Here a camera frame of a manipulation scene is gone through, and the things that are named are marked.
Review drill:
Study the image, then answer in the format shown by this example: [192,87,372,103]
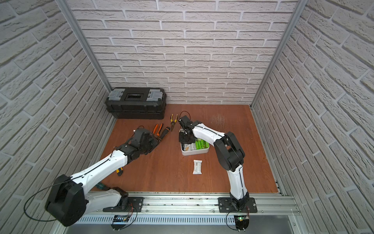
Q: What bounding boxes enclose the white cookie packet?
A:
[193,160,202,175]

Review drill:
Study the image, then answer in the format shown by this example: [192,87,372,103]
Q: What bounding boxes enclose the controller board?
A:
[234,215,250,231]
[111,215,132,231]

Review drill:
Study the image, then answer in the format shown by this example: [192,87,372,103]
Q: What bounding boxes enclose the right controller board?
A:
[234,215,250,231]

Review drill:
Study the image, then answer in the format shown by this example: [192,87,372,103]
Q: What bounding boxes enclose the aluminium front rail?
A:
[61,191,302,217]

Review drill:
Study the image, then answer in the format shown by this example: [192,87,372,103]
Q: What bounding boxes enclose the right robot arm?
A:
[178,116,249,211]

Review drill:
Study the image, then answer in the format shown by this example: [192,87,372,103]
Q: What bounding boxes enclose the aluminium frame post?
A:
[250,0,308,109]
[56,0,112,93]

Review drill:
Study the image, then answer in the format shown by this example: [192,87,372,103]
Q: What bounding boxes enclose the yellow handled small pliers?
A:
[170,114,178,132]

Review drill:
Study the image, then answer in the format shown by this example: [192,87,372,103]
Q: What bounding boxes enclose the black toolbox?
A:
[105,87,167,120]

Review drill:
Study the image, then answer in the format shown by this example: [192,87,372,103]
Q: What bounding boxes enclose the left controller board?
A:
[111,215,132,231]

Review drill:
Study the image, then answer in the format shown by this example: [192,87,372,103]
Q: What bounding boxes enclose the left aluminium frame post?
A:
[56,0,112,93]

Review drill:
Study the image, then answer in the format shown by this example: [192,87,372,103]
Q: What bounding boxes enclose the orange handled groove pliers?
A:
[153,123,164,139]

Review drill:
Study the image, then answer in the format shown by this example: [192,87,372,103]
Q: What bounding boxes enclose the green cookie packet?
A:
[199,139,206,149]
[195,140,202,150]
[202,140,209,149]

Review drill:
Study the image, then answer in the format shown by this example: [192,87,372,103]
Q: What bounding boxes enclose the grey storage box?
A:
[181,143,210,156]

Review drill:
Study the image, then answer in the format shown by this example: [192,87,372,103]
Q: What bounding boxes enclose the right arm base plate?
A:
[218,197,258,213]

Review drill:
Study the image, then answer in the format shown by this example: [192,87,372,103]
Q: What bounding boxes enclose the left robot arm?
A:
[45,128,160,227]

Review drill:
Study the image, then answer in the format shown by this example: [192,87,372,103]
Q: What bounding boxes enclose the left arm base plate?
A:
[103,197,144,213]

